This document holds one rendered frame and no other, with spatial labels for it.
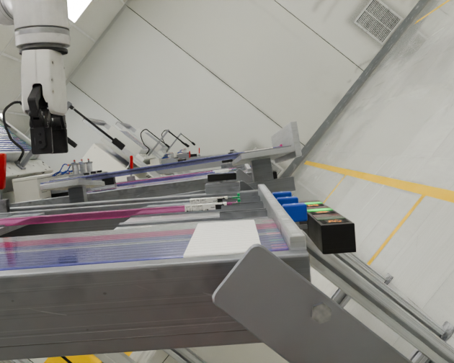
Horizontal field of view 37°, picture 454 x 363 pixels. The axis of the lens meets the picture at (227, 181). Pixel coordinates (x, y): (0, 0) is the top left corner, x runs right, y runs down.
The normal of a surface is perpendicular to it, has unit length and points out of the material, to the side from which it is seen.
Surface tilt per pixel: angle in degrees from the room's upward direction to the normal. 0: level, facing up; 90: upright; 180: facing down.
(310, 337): 90
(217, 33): 90
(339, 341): 90
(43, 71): 95
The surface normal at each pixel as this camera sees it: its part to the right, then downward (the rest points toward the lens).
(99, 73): -0.01, 0.05
